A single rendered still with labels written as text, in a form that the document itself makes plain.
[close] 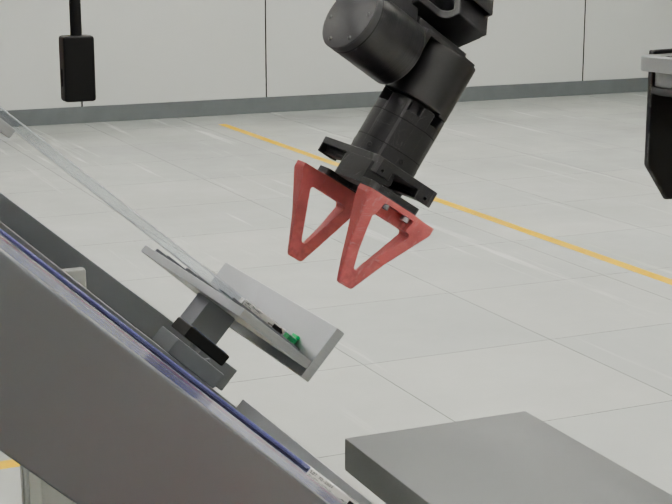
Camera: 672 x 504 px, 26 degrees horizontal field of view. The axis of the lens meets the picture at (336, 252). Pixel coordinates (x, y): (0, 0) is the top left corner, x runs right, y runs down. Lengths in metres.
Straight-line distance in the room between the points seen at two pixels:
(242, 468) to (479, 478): 0.95
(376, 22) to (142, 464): 0.57
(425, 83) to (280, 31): 8.21
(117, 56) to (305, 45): 1.24
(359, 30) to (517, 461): 0.66
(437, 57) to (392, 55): 0.05
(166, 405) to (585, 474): 1.03
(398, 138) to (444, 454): 0.57
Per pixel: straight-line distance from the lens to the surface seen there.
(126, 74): 9.04
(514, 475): 1.58
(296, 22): 9.40
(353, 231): 1.11
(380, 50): 1.12
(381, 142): 1.15
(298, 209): 1.20
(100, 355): 0.59
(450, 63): 1.16
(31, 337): 0.58
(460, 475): 1.57
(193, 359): 1.35
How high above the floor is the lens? 1.17
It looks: 13 degrees down
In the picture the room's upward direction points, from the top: straight up
